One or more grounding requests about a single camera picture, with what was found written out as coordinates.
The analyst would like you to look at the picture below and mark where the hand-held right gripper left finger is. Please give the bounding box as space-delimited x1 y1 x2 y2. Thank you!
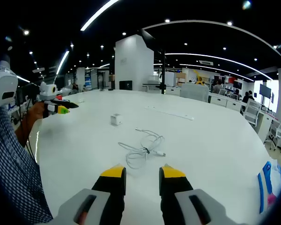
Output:
52 163 127 225

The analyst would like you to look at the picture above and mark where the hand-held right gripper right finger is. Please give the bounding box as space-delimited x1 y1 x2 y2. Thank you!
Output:
159 163 235 225

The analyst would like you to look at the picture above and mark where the white charger adapter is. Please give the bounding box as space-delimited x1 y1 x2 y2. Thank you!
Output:
110 113 122 126

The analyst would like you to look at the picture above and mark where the white Type-C cable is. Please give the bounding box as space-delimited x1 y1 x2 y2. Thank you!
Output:
118 127 167 170

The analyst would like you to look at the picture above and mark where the white desk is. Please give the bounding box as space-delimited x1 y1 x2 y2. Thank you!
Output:
29 89 274 225

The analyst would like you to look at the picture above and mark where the person's left hand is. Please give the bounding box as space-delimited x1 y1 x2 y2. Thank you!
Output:
28 101 46 120

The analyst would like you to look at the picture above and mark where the white chest-worn device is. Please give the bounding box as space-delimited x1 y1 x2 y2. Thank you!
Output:
0 60 19 113

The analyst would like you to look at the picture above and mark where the black laptop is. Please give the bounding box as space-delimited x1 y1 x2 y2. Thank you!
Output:
118 80 133 91

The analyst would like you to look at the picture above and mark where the white square pillar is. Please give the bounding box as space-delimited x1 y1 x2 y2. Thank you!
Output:
114 34 155 91

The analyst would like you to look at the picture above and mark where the person's checkered shirt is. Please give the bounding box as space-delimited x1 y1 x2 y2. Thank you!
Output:
0 106 54 225

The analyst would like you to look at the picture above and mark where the blue pink packet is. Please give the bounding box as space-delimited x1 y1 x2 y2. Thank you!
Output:
258 160 281 214

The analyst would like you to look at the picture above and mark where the black light stand pole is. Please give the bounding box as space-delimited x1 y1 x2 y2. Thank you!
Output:
161 48 167 95

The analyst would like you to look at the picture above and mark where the black softbox light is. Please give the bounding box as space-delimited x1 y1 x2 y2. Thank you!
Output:
140 28 166 56

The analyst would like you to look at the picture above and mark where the grey chair back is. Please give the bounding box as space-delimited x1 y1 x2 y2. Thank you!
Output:
179 83 209 103

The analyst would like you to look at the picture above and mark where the white office chair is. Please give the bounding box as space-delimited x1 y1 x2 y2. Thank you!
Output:
268 119 281 151
244 99 262 128

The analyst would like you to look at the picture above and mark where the black monitor on stand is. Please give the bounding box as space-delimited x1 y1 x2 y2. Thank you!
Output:
259 83 272 104

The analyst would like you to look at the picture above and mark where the thin dark device cable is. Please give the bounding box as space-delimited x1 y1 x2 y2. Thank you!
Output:
18 95 39 164

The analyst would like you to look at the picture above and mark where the yellow frame object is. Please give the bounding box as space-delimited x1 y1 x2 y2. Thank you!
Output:
192 69 206 85

